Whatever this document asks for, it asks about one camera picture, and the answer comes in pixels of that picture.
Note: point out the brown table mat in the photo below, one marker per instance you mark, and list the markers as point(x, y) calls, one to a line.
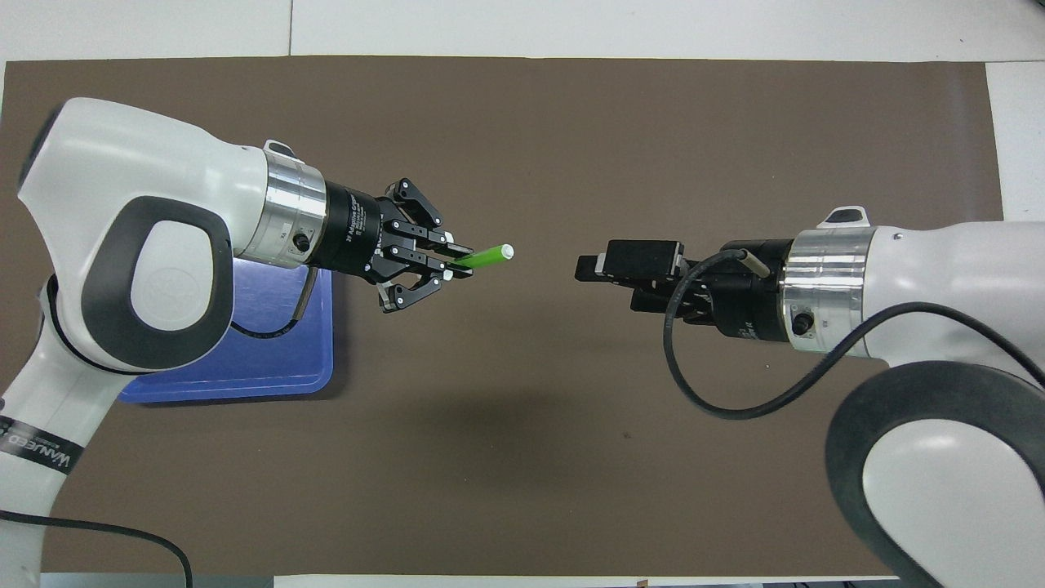
point(522, 147)

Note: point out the blue plastic tray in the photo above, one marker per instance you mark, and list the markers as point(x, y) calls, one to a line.
point(277, 359)

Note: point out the green pen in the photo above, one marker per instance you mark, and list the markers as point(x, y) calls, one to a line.
point(486, 256)

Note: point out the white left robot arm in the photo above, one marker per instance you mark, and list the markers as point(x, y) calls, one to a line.
point(147, 180)

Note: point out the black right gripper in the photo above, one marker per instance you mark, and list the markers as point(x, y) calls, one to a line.
point(751, 298)

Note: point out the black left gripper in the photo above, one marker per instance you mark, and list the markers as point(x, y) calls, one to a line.
point(355, 233)

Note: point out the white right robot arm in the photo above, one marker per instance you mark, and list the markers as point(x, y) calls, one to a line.
point(939, 269)

